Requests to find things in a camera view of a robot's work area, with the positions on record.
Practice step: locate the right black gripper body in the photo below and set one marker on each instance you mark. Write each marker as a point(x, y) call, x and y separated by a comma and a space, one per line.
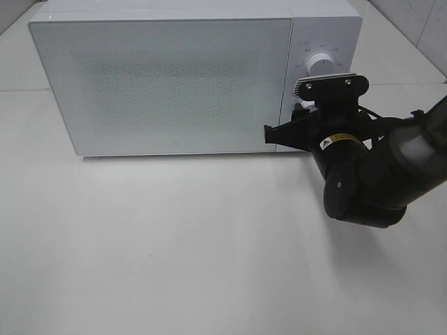
point(337, 138)

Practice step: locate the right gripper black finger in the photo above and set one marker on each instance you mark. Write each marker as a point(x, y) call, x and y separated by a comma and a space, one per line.
point(300, 113)
point(296, 134)

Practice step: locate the white timer knob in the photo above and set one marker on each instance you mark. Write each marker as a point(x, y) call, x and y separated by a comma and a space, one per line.
point(306, 104)

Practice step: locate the white microwave door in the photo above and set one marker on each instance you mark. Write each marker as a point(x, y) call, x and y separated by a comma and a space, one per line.
point(166, 87)

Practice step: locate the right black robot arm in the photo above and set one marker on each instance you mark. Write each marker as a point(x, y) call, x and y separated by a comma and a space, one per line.
point(373, 167)

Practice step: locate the upper white power knob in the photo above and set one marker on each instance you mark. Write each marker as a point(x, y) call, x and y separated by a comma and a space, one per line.
point(320, 63)

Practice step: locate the white microwave oven body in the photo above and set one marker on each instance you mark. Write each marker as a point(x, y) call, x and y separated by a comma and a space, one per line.
point(328, 26)

